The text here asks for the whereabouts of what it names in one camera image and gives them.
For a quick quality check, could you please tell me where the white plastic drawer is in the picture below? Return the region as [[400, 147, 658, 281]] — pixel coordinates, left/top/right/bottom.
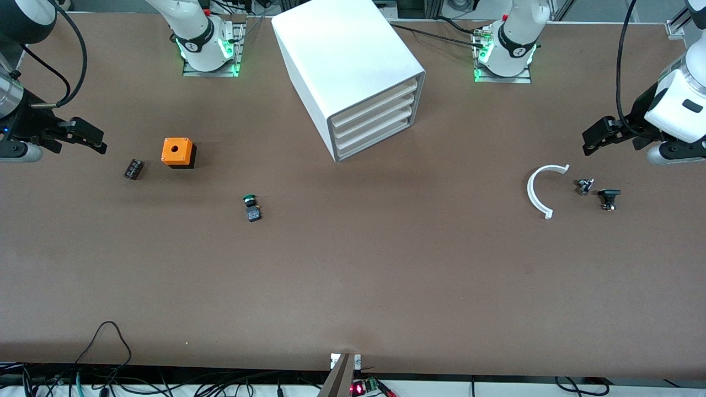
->
[[335, 105, 414, 152], [336, 117, 413, 161], [333, 93, 416, 142], [331, 79, 419, 132]]

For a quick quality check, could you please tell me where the green push button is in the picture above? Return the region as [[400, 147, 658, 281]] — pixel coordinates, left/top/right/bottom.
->
[[242, 194, 263, 223]]

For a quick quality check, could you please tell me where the white drawer cabinet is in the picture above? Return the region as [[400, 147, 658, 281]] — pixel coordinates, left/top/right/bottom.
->
[[271, 0, 426, 163]]

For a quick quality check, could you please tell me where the white curved plastic piece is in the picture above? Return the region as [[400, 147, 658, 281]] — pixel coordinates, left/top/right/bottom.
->
[[527, 164, 570, 220]]

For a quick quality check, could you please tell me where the circuit board with red light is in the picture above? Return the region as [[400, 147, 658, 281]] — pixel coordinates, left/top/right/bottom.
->
[[350, 378, 395, 397]]

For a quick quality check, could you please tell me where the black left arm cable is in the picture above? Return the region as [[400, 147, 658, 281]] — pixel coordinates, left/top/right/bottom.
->
[[615, 0, 640, 136]]

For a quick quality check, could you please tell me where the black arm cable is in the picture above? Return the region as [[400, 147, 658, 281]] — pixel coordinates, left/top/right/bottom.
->
[[22, 0, 89, 108], [615, 0, 640, 136]]

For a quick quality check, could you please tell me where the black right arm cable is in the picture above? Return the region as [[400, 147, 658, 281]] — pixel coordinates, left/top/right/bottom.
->
[[22, 0, 89, 108]]

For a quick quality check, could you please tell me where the aluminium frame profile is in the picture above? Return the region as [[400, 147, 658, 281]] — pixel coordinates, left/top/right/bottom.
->
[[665, 11, 690, 38]]

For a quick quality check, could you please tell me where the orange button enclosure box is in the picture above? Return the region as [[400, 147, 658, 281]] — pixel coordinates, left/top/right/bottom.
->
[[161, 137, 197, 169]]

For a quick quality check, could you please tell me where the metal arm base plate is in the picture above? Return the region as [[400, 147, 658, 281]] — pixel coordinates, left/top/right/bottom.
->
[[182, 22, 246, 78], [473, 26, 533, 84]]

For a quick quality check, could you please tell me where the black looped cable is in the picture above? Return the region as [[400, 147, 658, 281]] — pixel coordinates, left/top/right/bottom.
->
[[74, 321, 133, 367]]

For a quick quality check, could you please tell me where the black cable on table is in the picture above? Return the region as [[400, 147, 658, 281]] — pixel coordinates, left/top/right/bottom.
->
[[389, 17, 489, 49]]

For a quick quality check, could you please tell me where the tangled black cable bundle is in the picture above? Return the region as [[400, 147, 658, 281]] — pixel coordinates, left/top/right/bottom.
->
[[0, 361, 331, 397]]

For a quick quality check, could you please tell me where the grey camera mount pole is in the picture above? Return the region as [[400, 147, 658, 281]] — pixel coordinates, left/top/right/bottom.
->
[[317, 353, 356, 397]]

